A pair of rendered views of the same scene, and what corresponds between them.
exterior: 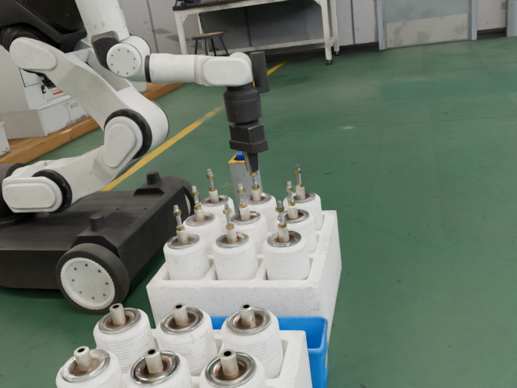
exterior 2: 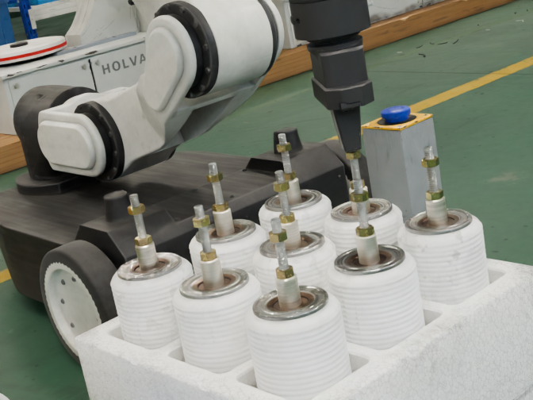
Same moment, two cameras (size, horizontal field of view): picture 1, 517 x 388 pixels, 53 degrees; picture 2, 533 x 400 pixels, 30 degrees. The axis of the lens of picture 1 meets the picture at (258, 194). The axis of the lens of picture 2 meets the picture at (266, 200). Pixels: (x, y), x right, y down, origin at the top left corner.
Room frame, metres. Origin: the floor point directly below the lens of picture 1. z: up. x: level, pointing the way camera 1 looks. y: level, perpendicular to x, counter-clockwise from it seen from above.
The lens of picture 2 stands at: (0.26, -0.54, 0.63)
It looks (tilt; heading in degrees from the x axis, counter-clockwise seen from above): 17 degrees down; 34
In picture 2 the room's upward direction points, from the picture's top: 11 degrees counter-clockwise
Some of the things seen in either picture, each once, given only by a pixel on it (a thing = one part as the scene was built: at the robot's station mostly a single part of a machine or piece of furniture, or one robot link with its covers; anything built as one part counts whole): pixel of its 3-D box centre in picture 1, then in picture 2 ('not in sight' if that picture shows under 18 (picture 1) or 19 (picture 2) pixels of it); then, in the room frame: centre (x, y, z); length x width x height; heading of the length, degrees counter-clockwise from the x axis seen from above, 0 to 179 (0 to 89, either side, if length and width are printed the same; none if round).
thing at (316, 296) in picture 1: (255, 275); (315, 371); (1.17, 0.04, 0.09); 0.39 x 0.39 x 0.18; 74
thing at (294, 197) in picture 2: (214, 196); (291, 191); (1.31, 0.12, 0.26); 0.02 x 0.02 x 0.03
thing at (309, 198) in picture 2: (215, 201); (293, 201); (1.31, 0.12, 0.25); 0.08 x 0.08 x 0.01
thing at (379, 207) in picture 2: (257, 199); (361, 210); (1.28, 0.01, 0.25); 0.08 x 0.08 x 0.01
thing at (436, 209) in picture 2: (300, 192); (436, 211); (1.25, -0.11, 0.26); 0.02 x 0.02 x 0.03
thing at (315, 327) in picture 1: (255, 356); not in sight; (0.89, 0.05, 0.06); 0.30 x 0.11 x 0.12; 75
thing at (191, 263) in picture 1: (190, 275); (166, 338); (1.09, 0.19, 0.16); 0.10 x 0.10 x 0.18
